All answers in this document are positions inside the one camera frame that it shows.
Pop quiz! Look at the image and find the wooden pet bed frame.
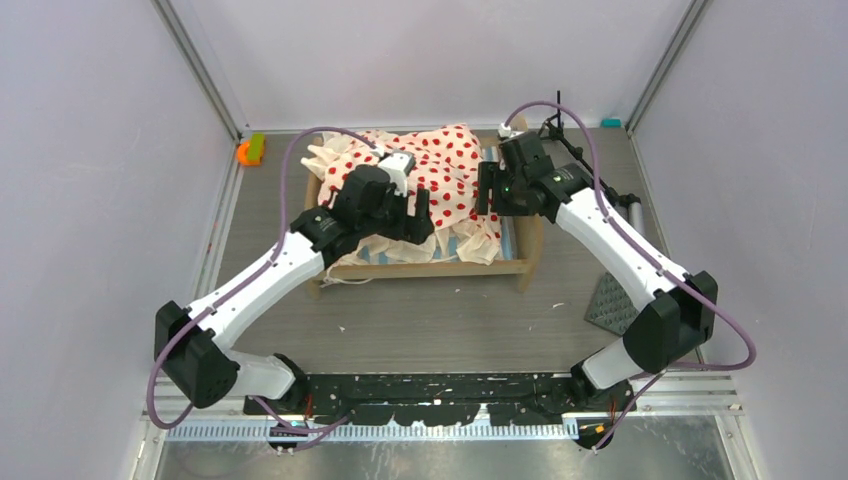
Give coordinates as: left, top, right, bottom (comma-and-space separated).
306, 123, 544, 298

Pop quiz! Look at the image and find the strawberry print ruffled blanket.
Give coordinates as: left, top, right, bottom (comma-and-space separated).
322, 123, 502, 284

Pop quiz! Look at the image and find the blue striped mattress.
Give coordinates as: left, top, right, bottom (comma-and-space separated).
336, 220, 514, 266

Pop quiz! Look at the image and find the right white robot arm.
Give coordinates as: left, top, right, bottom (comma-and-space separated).
476, 130, 718, 411

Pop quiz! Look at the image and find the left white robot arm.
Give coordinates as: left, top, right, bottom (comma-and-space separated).
154, 150, 434, 414

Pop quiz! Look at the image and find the black tripod stand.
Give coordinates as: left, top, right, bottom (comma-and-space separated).
536, 90, 647, 233

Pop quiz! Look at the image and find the teal small block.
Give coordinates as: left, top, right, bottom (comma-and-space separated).
600, 118, 624, 129

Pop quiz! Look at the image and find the orange green toy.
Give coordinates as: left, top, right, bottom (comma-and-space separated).
236, 133, 266, 167

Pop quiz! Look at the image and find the black perforated pad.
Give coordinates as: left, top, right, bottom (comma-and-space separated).
584, 272, 640, 336

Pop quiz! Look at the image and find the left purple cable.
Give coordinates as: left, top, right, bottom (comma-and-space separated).
143, 126, 392, 432

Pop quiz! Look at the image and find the purple cable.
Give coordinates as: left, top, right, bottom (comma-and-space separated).
143, 126, 392, 432
503, 99, 760, 432

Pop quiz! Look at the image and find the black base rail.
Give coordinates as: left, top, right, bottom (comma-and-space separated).
139, 371, 744, 445

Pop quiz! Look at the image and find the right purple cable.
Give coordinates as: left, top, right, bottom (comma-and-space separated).
503, 99, 760, 432

